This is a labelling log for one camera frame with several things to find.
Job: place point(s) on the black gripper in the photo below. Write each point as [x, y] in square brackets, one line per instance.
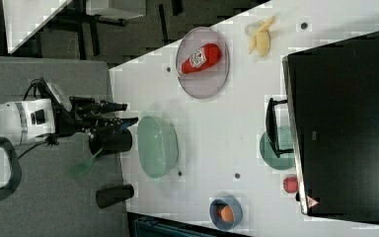
[87, 114]

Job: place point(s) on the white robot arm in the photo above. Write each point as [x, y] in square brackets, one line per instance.
[45, 121]

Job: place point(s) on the black utensil cup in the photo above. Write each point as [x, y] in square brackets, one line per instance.
[110, 141]

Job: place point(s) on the green spatula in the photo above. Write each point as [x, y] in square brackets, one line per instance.
[85, 166]

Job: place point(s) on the black cylinder cup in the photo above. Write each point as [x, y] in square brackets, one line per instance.
[110, 196]

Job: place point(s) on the grey round plate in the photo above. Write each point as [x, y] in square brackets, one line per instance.
[205, 84]

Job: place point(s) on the red ketchup bottle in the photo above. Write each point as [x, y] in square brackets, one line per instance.
[204, 58]

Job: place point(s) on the blue bowl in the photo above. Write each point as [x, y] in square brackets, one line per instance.
[215, 208]

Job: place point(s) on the orange ball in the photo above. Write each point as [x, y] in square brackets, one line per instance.
[227, 214]

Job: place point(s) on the peeled banana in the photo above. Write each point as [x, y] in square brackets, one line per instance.
[259, 36]

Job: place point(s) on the green mug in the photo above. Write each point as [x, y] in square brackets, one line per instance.
[281, 156]

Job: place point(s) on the red strawberry toy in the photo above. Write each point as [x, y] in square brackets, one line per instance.
[290, 185]

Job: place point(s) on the black toaster oven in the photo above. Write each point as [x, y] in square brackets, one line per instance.
[332, 96]

